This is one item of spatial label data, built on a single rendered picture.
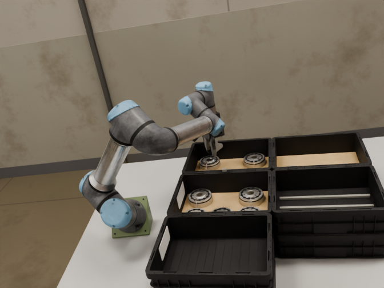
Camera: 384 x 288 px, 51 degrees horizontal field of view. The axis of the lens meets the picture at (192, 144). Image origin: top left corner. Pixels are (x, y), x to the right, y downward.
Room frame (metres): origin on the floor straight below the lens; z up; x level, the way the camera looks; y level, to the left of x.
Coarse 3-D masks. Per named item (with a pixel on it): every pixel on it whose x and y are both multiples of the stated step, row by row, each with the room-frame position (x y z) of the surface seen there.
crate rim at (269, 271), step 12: (168, 216) 1.24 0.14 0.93; (180, 216) 1.23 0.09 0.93; (192, 216) 1.22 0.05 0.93; (204, 216) 1.20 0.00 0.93; (216, 216) 1.19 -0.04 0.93; (228, 216) 1.18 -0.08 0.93; (240, 216) 1.17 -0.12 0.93; (252, 216) 1.16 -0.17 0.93; (264, 216) 1.14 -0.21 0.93; (156, 240) 1.12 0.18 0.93; (156, 252) 1.06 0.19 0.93; (156, 276) 0.95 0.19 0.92; (168, 276) 0.94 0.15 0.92; (180, 276) 0.93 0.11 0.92; (192, 276) 0.92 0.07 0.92; (204, 276) 0.91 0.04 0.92; (216, 276) 0.91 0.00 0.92; (228, 276) 0.90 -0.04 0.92; (240, 276) 0.89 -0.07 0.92; (252, 276) 0.88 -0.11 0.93; (264, 276) 0.87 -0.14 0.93
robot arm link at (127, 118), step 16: (112, 112) 1.33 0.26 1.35; (128, 112) 1.31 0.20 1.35; (144, 112) 1.34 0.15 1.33; (112, 128) 1.33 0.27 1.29; (128, 128) 1.28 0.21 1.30; (112, 144) 1.35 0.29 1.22; (128, 144) 1.31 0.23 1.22; (112, 160) 1.36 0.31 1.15; (96, 176) 1.41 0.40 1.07; (112, 176) 1.39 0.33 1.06; (96, 192) 1.40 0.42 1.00; (112, 192) 1.42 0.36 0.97; (96, 208) 1.39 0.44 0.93
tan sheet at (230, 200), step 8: (264, 192) 1.43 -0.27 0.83; (216, 200) 1.43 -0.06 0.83; (224, 200) 1.42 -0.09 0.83; (232, 200) 1.41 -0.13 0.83; (264, 200) 1.37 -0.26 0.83; (184, 208) 1.42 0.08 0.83; (192, 208) 1.41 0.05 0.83; (208, 208) 1.39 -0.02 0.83; (216, 208) 1.38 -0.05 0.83; (232, 208) 1.36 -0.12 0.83; (240, 208) 1.35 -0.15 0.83; (264, 208) 1.32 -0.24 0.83
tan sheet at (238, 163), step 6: (198, 162) 1.79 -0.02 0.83; (222, 162) 1.75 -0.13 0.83; (228, 162) 1.74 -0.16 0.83; (234, 162) 1.73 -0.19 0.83; (240, 162) 1.72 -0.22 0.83; (198, 168) 1.74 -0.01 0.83; (222, 168) 1.69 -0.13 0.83; (228, 168) 1.68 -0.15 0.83; (234, 168) 1.67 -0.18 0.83; (240, 168) 1.66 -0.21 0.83; (246, 168) 1.65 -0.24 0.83
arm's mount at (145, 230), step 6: (126, 198) 1.56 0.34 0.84; (132, 198) 1.56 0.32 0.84; (138, 198) 1.55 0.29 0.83; (144, 198) 1.55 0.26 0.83; (144, 204) 1.53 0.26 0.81; (150, 210) 1.56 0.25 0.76; (150, 216) 1.53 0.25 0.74; (150, 222) 1.51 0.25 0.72; (144, 228) 1.46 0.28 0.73; (150, 228) 1.49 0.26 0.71; (114, 234) 1.47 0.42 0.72; (120, 234) 1.47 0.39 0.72; (126, 234) 1.46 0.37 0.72; (132, 234) 1.46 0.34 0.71; (138, 234) 1.45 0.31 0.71; (144, 234) 1.45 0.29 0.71
